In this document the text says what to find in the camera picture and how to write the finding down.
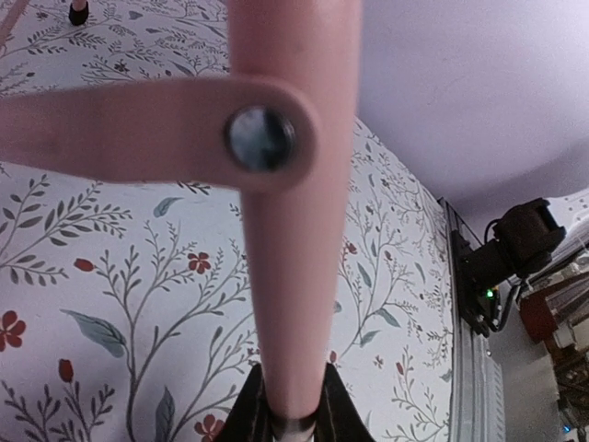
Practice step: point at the front aluminium rail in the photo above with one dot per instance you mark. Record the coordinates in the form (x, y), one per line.
(502, 386)

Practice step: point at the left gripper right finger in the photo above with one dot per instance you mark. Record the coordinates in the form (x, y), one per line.
(337, 417)

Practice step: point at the pink music stand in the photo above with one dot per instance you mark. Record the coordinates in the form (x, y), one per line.
(278, 129)

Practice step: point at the floral table mat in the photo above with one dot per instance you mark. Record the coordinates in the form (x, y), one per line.
(125, 310)

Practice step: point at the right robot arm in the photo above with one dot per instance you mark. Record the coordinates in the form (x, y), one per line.
(525, 240)

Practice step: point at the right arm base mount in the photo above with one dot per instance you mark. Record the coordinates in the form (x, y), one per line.
(474, 285)

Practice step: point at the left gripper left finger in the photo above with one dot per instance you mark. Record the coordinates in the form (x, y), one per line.
(249, 419)

